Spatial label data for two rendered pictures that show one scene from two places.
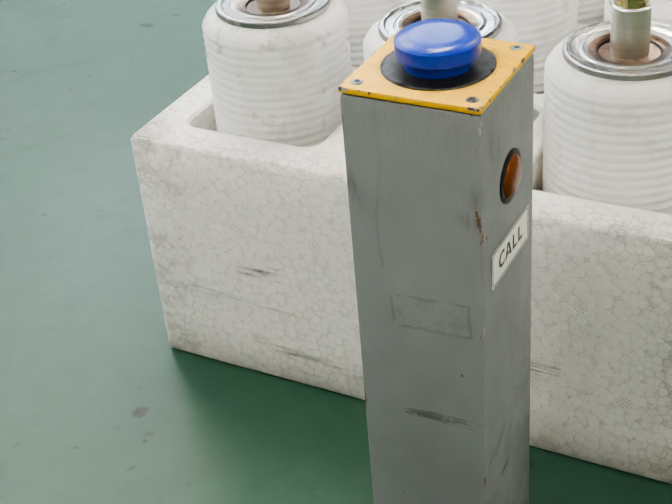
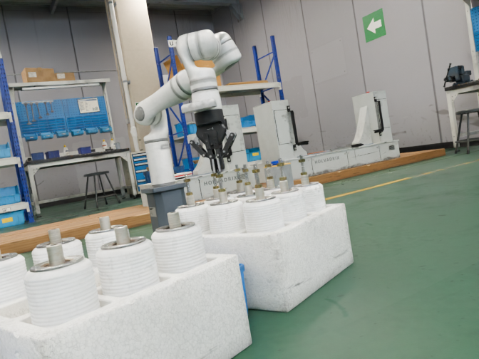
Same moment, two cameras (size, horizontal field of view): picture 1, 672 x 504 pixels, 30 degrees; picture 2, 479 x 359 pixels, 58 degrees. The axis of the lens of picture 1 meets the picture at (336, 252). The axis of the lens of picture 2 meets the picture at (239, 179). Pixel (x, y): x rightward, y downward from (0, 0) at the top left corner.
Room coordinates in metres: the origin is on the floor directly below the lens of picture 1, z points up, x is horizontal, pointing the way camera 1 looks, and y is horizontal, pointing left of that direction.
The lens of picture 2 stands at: (2.04, 0.00, 0.36)
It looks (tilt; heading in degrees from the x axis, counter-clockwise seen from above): 3 degrees down; 187
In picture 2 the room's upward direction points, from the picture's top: 9 degrees counter-clockwise
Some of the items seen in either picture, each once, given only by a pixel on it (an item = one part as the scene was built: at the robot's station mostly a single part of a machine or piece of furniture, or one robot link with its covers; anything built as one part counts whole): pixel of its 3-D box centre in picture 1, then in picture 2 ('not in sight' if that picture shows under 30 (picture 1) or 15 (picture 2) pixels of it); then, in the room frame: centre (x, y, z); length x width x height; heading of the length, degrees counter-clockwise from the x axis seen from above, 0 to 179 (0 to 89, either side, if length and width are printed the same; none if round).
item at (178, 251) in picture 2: not in sight; (183, 274); (1.24, -0.24, 0.16); 0.10 x 0.10 x 0.18
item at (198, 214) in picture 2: not in sight; (197, 237); (0.86, -0.30, 0.16); 0.10 x 0.10 x 0.18
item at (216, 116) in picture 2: not in sight; (210, 127); (0.92, -0.19, 0.45); 0.08 x 0.08 x 0.09
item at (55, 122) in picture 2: not in sight; (73, 144); (-4.06, -3.11, 0.94); 1.40 x 0.70 x 1.88; 128
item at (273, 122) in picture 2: not in sight; (323, 133); (-2.45, 0.36, 0.45); 1.51 x 0.57 x 0.74; 128
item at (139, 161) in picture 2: not in sight; (144, 173); (-4.59, -2.32, 0.35); 0.59 x 0.47 x 0.69; 38
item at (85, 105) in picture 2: not in sight; (88, 105); (-4.52, -2.99, 1.54); 0.32 x 0.02 x 0.25; 128
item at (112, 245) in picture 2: not in sight; (123, 243); (1.34, -0.30, 0.25); 0.08 x 0.08 x 0.01
